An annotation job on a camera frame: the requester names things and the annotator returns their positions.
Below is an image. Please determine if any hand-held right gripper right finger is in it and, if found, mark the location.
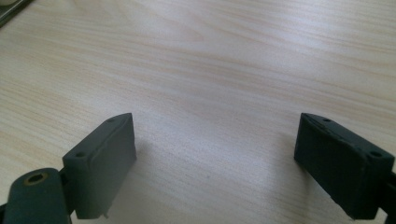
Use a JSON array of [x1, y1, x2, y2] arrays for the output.
[[293, 112, 396, 220]]

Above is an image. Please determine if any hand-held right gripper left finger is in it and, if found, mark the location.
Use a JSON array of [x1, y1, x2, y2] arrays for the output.
[[62, 112, 137, 220]]

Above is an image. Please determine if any dark flat tray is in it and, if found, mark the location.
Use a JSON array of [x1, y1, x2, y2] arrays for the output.
[[0, 0, 34, 28]]

